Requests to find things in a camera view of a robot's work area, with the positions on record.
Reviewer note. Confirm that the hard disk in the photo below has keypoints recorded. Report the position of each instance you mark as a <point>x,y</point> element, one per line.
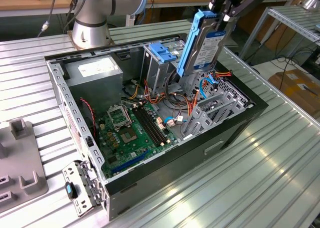
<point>207,51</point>

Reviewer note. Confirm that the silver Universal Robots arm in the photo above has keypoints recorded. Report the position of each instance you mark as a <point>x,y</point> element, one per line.
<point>87,31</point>

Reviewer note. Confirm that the grey perforated disk bay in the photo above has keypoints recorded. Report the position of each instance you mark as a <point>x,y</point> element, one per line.
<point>203,119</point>

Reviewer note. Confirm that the blue plastic drive latch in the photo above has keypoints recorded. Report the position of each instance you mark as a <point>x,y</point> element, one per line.
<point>160,52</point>

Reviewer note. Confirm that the grey metal drive cage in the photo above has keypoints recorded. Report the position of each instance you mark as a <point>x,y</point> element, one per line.
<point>157,73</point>

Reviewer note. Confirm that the cardboard box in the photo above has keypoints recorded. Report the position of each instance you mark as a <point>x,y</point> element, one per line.
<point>295,93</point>

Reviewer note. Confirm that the black RAM slot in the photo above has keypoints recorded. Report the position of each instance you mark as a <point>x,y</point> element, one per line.
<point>153,125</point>
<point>146,128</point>

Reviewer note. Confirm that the grey power supply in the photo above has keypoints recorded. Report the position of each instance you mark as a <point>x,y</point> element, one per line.
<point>100,88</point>

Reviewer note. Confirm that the black open PC case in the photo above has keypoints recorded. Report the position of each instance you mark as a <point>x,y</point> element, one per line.
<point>175,168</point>

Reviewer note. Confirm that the green motherboard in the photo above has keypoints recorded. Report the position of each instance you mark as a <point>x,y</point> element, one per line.
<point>125,150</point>

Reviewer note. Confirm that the blue expansion slot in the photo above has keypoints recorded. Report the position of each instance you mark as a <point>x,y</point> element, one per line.
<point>130,161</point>

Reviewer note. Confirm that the black blue latch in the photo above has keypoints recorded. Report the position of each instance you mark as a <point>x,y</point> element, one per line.
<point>71,190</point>

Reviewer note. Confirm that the grey parts rack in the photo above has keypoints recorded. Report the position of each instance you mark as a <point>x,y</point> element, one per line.
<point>20,158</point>

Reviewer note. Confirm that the silver slot cover bracket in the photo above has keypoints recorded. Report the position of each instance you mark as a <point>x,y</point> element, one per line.
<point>75,166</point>

